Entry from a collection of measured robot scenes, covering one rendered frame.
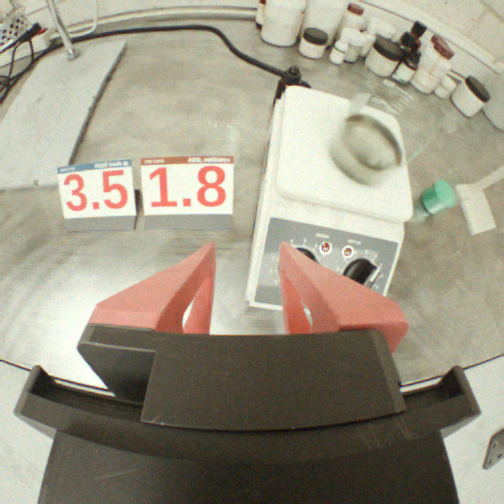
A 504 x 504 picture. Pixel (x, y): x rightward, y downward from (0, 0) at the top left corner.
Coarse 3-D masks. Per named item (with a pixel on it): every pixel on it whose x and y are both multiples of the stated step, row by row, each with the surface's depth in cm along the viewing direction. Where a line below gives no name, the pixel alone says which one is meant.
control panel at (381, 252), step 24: (288, 240) 20; (312, 240) 20; (336, 240) 20; (360, 240) 20; (384, 240) 20; (264, 264) 21; (336, 264) 21; (384, 264) 21; (264, 288) 21; (384, 288) 22
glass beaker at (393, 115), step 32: (384, 64) 12; (352, 96) 14; (384, 96) 15; (416, 96) 14; (352, 128) 15; (384, 128) 12; (416, 128) 11; (448, 128) 12; (352, 160) 16; (384, 160) 15
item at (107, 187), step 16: (64, 176) 22; (80, 176) 23; (96, 176) 23; (112, 176) 23; (128, 176) 23; (64, 192) 23; (80, 192) 23; (96, 192) 24; (112, 192) 24; (128, 192) 24; (80, 208) 24; (96, 208) 24; (112, 208) 24; (128, 208) 25
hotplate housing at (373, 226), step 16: (272, 128) 22; (272, 144) 21; (272, 160) 21; (272, 176) 20; (272, 192) 20; (272, 208) 20; (288, 208) 20; (304, 208) 20; (320, 208) 20; (336, 208) 20; (256, 224) 23; (320, 224) 20; (336, 224) 20; (352, 224) 20; (368, 224) 20; (384, 224) 20; (400, 224) 20; (256, 240) 21; (400, 240) 20; (256, 256) 21; (256, 272) 21; (256, 304) 22
